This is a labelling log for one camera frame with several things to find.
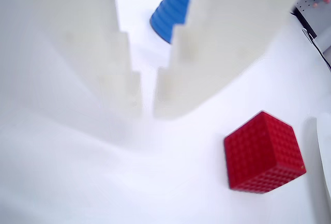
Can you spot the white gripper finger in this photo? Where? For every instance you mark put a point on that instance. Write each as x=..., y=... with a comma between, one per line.
x=77, y=53
x=227, y=27

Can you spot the blue ribbed block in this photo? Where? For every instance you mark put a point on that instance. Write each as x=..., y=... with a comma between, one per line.
x=172, y=9

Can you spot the white round dish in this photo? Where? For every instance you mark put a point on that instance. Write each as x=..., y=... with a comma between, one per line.
x=324, y=151

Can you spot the grey perforated panel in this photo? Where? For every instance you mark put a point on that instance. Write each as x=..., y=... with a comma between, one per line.
x=309, y=6

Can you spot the red studded cube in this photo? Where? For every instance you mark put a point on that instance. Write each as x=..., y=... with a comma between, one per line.
x=263, y=154

